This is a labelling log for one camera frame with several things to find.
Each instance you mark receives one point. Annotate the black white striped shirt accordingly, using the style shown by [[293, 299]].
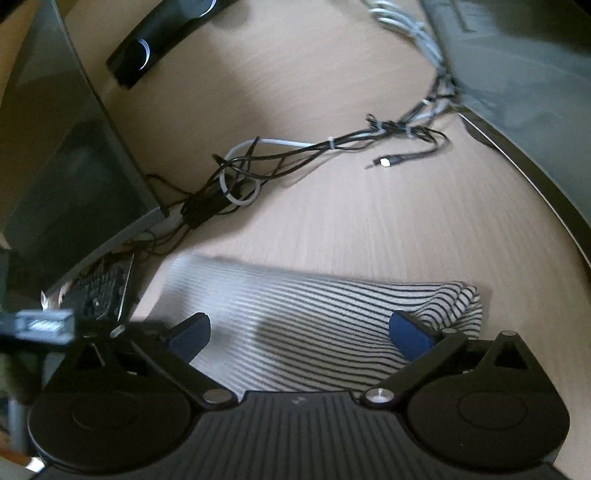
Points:
[[304, 318]]

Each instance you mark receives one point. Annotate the dark computer monitor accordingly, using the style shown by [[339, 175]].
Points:
[[69, 161], [521, 64]]

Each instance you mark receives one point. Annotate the black glossy speaker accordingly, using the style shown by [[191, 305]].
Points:
[[152, 41]]

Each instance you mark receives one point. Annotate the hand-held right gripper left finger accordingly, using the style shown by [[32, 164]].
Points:
[[190, 338]]

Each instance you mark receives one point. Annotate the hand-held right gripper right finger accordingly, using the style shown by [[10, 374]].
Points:
[[410, 337]]

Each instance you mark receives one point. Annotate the black keyboard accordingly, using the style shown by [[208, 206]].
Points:
[[99, 293]]

